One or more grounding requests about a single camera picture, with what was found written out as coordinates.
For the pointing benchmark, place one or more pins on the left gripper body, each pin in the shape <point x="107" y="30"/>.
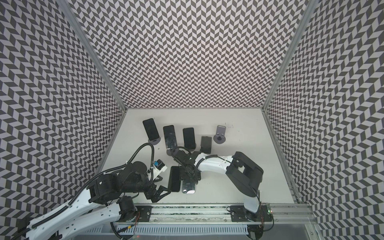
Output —
<point x="149" y="194"/>

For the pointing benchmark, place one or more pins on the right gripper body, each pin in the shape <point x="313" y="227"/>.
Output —
<point x="187" y="174"/>

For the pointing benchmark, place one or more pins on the phone with teal case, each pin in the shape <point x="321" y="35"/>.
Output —
<point x="188" y="186"/>

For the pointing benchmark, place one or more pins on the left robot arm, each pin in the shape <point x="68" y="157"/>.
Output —
<point x="105" y="199"/>

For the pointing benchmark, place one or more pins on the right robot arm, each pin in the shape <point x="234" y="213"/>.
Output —
<point x="244" y="173"/>

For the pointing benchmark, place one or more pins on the black rectangular phone stand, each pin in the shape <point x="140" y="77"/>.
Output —
<point x="206" y="144"/>

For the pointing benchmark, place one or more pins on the far left grey stand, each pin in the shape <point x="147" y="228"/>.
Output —
<point x="155" y="142"/>

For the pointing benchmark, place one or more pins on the grey stand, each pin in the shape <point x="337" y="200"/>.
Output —
<point x="219" y="136"/>
<point x="155" y="142"/>

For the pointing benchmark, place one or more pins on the rightmost grey stand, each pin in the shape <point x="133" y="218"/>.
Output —
<point x="219" y="136"/>

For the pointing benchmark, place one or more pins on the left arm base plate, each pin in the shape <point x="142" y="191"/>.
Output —
<point x="142" y="214"/>

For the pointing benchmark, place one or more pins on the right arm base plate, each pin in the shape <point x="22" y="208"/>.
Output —
<point x="238" y="213"/>

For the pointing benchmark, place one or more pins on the aluminium mounting rail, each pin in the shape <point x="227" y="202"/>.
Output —
<point x="218" y="214"/>

